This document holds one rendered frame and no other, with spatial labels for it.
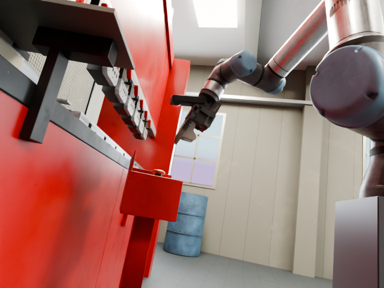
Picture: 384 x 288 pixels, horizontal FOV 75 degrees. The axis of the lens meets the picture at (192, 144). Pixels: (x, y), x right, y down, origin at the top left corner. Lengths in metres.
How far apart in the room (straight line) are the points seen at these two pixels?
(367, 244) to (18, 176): 0.59
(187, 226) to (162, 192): 3.15
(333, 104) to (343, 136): 4.60
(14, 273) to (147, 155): 2.14
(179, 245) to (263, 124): 2.57
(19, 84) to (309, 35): 0.73
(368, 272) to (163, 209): 0.49
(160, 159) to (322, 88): 2.28
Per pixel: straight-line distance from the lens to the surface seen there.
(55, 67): 0.55
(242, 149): 4.70
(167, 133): 2.70
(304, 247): 4.52
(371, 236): 0.48
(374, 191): 0.53
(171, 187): 0.75
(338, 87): 0.46
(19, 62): 0.70
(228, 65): 0.86
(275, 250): 4.62
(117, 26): 0.50
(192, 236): 3.93
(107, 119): 2.85
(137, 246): 0.83
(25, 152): 0.54
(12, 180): 0.53
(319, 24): 0.85
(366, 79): 0.44
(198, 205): 3.91
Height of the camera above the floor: 0.71
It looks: 14 degrees up
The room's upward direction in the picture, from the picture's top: 10 degrees clockwise
